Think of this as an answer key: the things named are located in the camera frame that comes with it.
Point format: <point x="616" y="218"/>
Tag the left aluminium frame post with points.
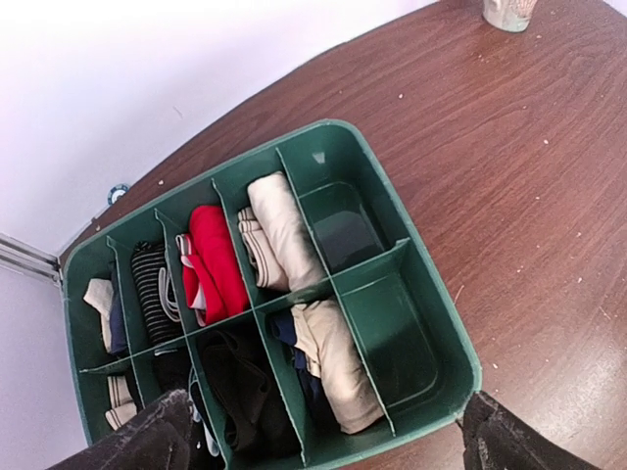
<point x="26" y="260"/>

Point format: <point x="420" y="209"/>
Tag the white patterned ceramic mug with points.
<point x="508" y="15"/>

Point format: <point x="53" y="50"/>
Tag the green compartment tray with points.
<point x="411" y="341"/>

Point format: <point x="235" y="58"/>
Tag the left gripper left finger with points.
<point x="156" y="438"/>

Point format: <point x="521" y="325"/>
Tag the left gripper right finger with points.
<point x="495" y="438"/>

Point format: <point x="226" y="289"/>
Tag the cream underwear navy trim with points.
<point x="337" y="390"/>

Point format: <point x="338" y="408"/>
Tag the cream striped-band underwear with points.
<point x="125" y="401"/>

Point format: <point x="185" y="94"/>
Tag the cream navy underwear in tray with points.
<point x="103" y="296"/>

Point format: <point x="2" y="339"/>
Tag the cream boxer underwear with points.
<point x="276" y="238"/>

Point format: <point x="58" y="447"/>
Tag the black rolled underwear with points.
<point x="239" y="375"/>

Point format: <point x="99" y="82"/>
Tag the black white striped underwear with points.
<point x="153" y="283"/>

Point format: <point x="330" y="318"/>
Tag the red item in tray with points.
<point x="213" y="284"/>

